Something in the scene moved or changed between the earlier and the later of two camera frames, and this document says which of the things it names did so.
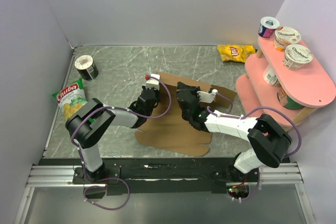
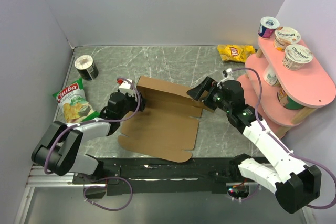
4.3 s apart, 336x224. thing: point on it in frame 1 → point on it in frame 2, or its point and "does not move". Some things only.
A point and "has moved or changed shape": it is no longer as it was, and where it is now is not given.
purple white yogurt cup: [268, 27] does not move
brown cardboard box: [167, 130] has moved or changed shape
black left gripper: [157, 92] → [135, 103]
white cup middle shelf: [270, 76] does not move
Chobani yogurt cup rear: [285, 36] does not move
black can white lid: [86, 67] does not move
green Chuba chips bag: [71, 98] does not move
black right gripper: [192, 89] → [208, 84]
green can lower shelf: [286, 102] does not move
